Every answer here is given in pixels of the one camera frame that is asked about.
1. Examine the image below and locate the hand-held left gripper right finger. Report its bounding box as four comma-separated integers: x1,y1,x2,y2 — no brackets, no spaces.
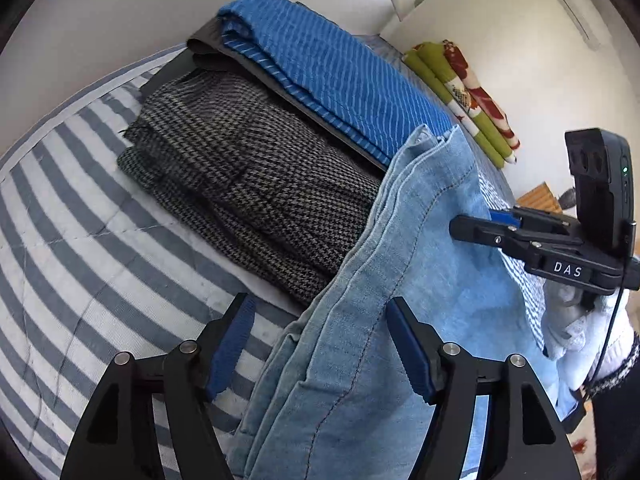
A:
386,296,583,480

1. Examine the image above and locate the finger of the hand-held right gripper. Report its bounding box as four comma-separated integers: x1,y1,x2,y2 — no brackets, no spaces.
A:
489,206,581,236
449,215,588,267

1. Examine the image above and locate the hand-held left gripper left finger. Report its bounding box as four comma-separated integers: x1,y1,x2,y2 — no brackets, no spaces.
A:
60,292,257,480

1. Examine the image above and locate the light blue denim shirt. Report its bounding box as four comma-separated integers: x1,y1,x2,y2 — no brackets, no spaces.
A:
230,125,586,480

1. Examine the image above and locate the person's right forearm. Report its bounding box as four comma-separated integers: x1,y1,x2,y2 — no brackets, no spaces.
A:
580,310,640,480

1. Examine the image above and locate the person's right hand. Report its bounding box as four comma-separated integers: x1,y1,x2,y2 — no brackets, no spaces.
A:
542,282,635,392

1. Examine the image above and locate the wooden slatted bed railing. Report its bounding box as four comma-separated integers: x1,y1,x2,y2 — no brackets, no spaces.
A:
517,184,562,211

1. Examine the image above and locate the red floral folded blanket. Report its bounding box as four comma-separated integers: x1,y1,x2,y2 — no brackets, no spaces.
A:
440,39,518,141

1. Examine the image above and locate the green folded quilt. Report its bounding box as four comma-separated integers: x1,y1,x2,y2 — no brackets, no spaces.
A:
402,41,521,168

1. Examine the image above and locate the folded grey houndstooth garment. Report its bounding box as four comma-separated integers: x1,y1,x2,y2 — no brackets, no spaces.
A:
116,71,388,307

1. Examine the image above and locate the white air conditioner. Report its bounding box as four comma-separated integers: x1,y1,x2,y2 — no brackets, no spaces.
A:
527,0,603,51

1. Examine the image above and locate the folded blue striped shirt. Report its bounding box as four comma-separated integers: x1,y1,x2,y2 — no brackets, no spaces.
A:
217,0,453,166

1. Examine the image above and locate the blue white striped bed quilt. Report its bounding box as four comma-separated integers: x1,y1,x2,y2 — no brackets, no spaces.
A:
0,35,551,480

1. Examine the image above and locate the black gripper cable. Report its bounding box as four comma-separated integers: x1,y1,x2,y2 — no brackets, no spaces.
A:
582,225,637,401

